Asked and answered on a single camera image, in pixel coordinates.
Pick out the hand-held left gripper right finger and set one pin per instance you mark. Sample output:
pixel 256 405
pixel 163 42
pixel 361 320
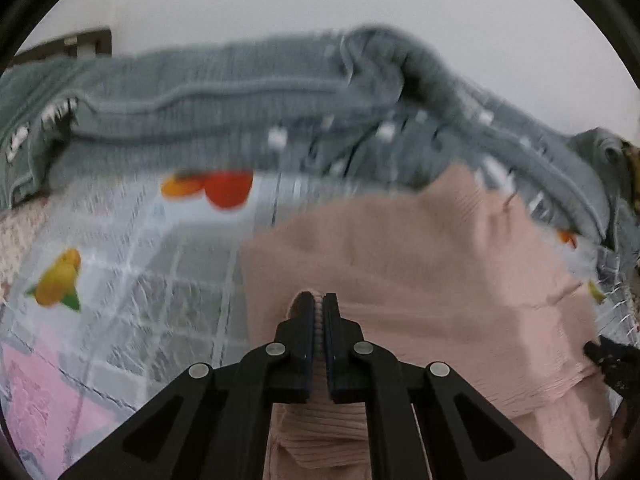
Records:
pixel 331 330

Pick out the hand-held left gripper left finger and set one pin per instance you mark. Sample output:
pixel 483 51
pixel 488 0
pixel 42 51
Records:
pixel 306 330

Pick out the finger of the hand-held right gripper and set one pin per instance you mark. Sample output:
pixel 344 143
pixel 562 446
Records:
pixel 612 357

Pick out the pink knitted sweater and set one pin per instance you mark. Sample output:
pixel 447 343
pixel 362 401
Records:
pixel 425 280

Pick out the fruit-printed plastic table cover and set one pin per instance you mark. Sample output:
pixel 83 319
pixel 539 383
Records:
pixel 150 280

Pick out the grey printed blanket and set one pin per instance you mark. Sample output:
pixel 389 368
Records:
pixel 225 90

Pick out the pink fuzzy cloth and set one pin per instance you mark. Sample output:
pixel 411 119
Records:
pixel 35 395

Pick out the beige floral bed sheet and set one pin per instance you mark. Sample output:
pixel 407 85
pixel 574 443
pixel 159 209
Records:
pixel 17 240

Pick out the dark wooden headboard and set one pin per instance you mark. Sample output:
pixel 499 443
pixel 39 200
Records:
pixel 90 40

